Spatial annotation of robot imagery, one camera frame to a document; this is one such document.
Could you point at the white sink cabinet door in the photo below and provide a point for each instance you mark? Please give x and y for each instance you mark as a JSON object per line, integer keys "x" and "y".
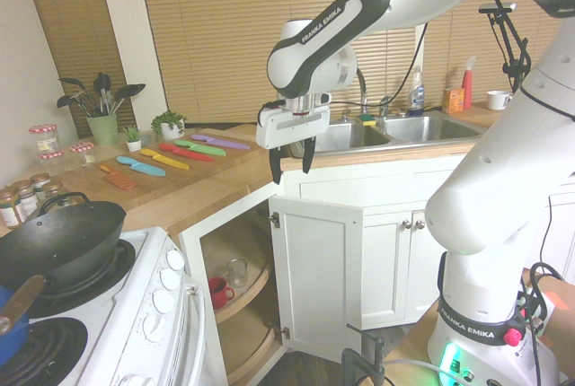
{"x": 424, "y": 278}
{"x": 384, "y": 269}

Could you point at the black spatula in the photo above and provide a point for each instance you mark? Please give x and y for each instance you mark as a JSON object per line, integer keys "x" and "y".
{"x": 102, "y": 85}

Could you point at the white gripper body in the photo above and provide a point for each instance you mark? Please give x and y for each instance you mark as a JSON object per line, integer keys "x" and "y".
{"x": 292, "y": 128}

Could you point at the white lower kitchen cabinet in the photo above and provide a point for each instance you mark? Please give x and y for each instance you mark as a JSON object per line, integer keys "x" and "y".
{"x": 391, "y": 179}

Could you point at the chrome side sprayer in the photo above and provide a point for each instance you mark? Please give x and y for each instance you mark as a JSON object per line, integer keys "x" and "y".
{"x": 384, "y": 107}

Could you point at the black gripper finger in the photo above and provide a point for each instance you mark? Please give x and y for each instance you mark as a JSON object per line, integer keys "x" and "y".
{"x": 309, "y": 155}
{"x": 276, "y": 166}

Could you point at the blue pot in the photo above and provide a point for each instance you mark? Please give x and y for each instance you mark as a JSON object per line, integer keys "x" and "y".
{"x": 13, "y": 341}

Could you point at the black ladle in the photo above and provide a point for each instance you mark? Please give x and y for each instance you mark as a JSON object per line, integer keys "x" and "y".
{"x": 132, "y": 90}

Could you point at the yellow knife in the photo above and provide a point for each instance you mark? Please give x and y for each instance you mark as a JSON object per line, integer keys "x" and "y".
{"x": 164, "y": 158}

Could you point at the white mug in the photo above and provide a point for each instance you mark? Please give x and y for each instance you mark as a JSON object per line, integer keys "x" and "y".
{"x": 496, "y": 100}

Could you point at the black clamp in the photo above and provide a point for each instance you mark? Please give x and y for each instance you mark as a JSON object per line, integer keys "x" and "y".
{"x": 361, "y": 359}

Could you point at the small plant in white pot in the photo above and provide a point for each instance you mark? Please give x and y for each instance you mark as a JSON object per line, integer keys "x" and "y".
{"x": 133, "y": 141}

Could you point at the purple knife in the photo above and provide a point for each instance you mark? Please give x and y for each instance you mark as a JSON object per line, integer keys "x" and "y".
{"x": 220, "y": 142}

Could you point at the white electric stove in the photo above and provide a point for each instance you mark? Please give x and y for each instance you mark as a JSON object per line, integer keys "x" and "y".
{"x": 121, "y": 314}

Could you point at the red knife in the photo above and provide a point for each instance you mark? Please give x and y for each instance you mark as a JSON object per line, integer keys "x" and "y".
{"x": 186, "y": 152}

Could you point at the spice jar with label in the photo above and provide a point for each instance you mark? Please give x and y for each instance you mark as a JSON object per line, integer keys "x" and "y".
{"x": 9, "y": 211}
{"x": 55, "y": 189}
{"x": 40, "y": 184}
{"x": 26, "y": 199}

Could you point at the black coil burner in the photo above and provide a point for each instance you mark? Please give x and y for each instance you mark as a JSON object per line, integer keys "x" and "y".
{"x": 40, "y": 354}
{"x": 103, "y": 269}

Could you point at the clear glass jar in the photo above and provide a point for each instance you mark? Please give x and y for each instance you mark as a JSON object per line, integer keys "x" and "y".
{"x": 237, "y": 273}

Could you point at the chrome faucet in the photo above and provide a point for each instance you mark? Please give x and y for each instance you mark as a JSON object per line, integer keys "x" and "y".
{"x": 363, "y": 90}

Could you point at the glass jar red gingham lid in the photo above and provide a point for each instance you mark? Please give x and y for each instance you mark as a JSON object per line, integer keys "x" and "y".
{"x": 82, "y": 155}
{"x": 44, "y": 139}
{"x": 51, "y": 164}

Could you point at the stainless steel double sink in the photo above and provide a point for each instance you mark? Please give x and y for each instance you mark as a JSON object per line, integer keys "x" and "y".
{"x": 427, "y": 130}

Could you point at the white corner cabinet door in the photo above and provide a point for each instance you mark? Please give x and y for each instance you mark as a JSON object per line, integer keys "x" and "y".
{"x": 314, "y": 278}

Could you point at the orange knife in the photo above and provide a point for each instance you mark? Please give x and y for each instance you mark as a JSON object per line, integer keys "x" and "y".
{"x": 120, "y": 178}

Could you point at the red mug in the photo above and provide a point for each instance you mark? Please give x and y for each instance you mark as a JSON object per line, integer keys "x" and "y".
{"x": 218, "y": 292}

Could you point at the green knife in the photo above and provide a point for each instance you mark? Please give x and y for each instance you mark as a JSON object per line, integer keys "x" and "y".
{"x": 200, "y": 147}

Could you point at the bushy plant in white pot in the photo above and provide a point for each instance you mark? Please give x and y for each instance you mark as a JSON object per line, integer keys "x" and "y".
{"x": 170, "y": 125}

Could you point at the blue knife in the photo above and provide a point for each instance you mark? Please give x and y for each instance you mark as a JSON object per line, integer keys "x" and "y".
{"x": 141, "y": 166}

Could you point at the orange box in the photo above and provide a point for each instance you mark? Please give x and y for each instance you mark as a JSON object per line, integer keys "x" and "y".
{"x": 453, "y": 101}

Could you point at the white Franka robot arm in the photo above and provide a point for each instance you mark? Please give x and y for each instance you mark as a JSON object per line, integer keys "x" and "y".
{"x": 494, "y": 157}

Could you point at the red spray bottle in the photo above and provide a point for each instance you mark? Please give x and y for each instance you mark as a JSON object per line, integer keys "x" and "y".
{"x": 468, "y": 85}

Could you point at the wooden lazy susan shelf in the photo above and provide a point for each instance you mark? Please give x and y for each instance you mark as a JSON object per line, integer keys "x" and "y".
{"x": 251, "y": 350}
{"x": 242, "y": 296}

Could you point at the white stove knob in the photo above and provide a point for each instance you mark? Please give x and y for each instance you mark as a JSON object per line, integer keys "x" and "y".
{"x": 169, "y": 279}
{"x": 163, "y": 301}
{"x": 174, "y": 260}
{"x": 153, "y": 327}

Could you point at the yellow green sponge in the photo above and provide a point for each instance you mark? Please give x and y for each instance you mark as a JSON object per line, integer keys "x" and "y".
{"x": 367, "y": 120}

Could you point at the green utensil holder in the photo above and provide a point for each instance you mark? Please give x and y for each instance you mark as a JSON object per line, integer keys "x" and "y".
{"x": 103, "y": 130}

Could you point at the black cooking spoon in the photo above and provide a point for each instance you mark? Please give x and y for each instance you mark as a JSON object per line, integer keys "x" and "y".
{"x": 72, "y": 83}
{"x": 65, "y": 101}

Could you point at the clear dish soap bottle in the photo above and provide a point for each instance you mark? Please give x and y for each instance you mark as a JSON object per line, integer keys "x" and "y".
{"x": 416, "y": 94}

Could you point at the wooden window blinds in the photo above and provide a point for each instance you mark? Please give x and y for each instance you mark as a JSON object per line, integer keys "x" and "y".
{"x": 76, "y": 22}
{"x": 269, "y": 0}

